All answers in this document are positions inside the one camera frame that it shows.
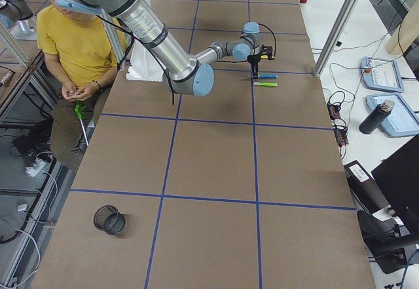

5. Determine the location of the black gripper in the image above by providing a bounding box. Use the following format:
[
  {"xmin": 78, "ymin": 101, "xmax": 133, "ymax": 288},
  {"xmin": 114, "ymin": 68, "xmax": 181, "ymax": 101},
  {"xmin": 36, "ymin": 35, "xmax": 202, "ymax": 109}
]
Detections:
[{"xmin": 247, "ymin": 45, "xmax": 273, "ymax": 79}]

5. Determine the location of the blue highlighter pen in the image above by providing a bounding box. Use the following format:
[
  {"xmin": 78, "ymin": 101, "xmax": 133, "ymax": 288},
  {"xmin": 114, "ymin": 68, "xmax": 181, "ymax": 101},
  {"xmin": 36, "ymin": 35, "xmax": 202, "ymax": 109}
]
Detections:
[{"xmin": 257, "ymin": 74, "xmax": 278, "ymax": 79}]

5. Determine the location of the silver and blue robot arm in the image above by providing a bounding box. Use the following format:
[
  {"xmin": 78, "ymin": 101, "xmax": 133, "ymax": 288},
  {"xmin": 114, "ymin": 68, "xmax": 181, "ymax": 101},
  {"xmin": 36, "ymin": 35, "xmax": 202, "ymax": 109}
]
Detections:
[{"xmin": 1, "ymin": 0, "xmax": 37, "ymax": 41}]

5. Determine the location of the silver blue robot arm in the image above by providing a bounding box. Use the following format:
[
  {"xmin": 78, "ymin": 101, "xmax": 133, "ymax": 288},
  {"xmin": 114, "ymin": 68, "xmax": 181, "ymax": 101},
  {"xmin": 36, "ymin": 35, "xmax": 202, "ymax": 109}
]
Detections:
[{"xmin": 55, "ymin": 0, "xmax": 276, "ymax": 96}]

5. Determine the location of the green highlighter pen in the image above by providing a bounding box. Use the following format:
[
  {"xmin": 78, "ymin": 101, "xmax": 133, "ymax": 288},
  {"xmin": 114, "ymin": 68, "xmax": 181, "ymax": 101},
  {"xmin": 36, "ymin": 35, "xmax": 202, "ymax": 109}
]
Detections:
[{"xmin": 253, "ymin": 81, "xmax": 278, "ymax": 87}]

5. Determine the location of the orange black usb hub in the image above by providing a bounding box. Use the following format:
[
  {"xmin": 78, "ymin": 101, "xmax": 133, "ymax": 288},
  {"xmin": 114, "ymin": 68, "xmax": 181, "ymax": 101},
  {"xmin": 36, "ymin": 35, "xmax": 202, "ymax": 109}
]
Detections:
[{"xmin": 327, "ymin": 102, "xmax": 348, "ymax": 147}]

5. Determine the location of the upper teach pendant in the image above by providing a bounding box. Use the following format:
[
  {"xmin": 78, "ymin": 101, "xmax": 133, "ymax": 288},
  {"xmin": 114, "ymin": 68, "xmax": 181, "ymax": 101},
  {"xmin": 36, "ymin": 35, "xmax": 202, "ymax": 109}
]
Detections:
[{"xmin": 360, "ymin": 56, "xmax": 404, "ymax": 93}]

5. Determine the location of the teach pendant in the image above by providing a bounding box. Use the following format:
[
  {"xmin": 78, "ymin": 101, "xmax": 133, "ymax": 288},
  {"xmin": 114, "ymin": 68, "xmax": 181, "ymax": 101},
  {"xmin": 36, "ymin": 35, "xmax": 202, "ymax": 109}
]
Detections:
[
  {"xmin": 360, "ymin": 56, "xmax": 404, "ymax": 93},
  {"xmin": 365, "ymin": 92, "xmax": 418, "ymax": 138}
]

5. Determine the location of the dark grey water bottle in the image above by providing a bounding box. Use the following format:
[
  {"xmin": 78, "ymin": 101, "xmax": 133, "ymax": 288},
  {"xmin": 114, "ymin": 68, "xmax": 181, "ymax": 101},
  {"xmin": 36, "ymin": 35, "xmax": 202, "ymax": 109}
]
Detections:
[{"xmin": 358, "ymin": 100, "xmax": 395, "ymax": 134}]

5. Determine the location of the wooden board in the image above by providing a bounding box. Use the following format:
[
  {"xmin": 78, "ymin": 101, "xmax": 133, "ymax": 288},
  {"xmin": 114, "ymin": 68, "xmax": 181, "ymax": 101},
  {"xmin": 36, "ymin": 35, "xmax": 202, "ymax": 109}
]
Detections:
[{"xmin": 385, "ymin": 1, "xmax": 418, "ymax": 55}]

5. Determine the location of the lower teach pendant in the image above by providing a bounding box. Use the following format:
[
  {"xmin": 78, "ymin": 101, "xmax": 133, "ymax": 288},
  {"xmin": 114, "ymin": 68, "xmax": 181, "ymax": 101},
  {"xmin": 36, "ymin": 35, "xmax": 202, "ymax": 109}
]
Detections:
[{"xmin": 365, "ymin": 92, "xmax": 418, "ymax": 138}]

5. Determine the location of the black box with label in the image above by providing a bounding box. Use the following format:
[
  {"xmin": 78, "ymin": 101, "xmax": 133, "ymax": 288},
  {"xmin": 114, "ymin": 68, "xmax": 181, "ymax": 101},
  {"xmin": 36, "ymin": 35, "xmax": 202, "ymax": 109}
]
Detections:
[{"xmin": 344, "ymin": 160, "xmax": 390, "ymax": 214}]

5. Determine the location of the person in yellow shirt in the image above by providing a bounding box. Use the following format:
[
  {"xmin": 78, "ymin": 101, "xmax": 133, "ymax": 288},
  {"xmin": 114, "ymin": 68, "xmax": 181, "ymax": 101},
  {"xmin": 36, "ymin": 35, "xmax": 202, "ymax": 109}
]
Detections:
[{"xmin": 37, "ymin": 0, "xmax": 118, "ymax": 171}]

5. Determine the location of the black monitor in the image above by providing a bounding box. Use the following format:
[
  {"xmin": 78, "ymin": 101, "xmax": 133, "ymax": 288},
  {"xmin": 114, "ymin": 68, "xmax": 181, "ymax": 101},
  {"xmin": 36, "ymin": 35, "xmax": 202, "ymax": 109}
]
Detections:
[{"xmin": 372, "ymin": 136, "xmax": 418, "ymax": 233}]

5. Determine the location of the black mesh pen cup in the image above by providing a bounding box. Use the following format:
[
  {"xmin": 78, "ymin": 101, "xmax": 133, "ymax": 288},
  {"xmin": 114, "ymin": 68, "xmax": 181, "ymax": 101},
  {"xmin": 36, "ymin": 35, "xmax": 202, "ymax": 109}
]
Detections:
[{"xmin": 93, "ymin": 204, "xmax": 126, "ymax": 235}]

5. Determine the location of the white power strip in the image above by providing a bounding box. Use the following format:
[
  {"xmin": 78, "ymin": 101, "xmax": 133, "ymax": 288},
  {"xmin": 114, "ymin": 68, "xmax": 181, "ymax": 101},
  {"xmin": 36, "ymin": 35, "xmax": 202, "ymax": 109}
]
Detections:
[{"xmin": 25, "ymin": 158, "xmax": 50, "ymax": 177}]

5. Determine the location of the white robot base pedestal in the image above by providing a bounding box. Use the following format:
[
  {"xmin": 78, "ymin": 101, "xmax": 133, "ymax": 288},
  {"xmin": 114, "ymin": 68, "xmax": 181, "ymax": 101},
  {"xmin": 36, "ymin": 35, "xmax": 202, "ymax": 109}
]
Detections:
[{"xmin": 126, "ymin": 41, "xmax": 163, "ymax": 83}]

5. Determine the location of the aluminium frame post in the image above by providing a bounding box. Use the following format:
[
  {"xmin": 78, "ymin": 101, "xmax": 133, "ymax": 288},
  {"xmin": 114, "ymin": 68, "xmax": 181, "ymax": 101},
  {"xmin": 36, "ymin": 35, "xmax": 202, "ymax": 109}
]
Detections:
[{"xmin": 312, "ymin": 0, "xmax": 358, "ymax": 77}]

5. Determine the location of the green handled tool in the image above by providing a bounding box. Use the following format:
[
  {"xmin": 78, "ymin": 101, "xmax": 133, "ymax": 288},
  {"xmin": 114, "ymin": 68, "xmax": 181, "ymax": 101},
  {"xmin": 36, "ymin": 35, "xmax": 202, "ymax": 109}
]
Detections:
[{"xmin": 74, "ymin": 100, "xmax": 89, "ymax": 146}]

